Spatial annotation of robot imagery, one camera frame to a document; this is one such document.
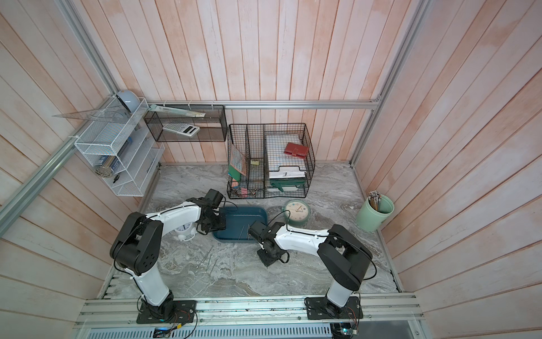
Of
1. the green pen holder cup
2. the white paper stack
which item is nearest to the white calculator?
the white paper stack

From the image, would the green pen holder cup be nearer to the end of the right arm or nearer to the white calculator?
the end of the right arm

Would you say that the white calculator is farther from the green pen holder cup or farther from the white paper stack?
the green pen holder cup

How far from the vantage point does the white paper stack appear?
929 millimetres
